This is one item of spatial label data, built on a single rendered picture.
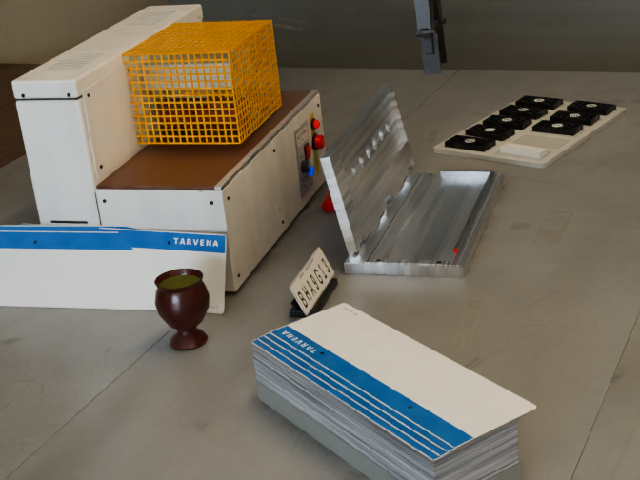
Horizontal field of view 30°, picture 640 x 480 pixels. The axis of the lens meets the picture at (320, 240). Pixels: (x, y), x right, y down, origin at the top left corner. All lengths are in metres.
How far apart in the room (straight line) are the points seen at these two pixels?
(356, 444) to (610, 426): 0.33
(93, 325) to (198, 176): 0.30
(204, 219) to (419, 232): 0.40
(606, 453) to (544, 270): 0.55
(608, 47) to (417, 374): 2.92
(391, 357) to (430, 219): 0.66
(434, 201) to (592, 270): 0.40
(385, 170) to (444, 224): 0.16
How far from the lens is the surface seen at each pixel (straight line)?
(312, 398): 1.56
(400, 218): 2.21
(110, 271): 2.05
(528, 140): 2.61
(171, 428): 1.67
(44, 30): 4.27
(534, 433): 1.58
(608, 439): 1.57
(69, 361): 1.90
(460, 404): 1.46
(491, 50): 4.44
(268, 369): 1.65
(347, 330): 1.65
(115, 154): 2.10
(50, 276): 2.10
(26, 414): 1.78
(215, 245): 1.96
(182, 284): 1.84
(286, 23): 4.71
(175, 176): 2.02
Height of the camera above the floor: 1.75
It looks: 23 degrees down
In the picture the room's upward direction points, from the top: 6 degrees counter-clockwise
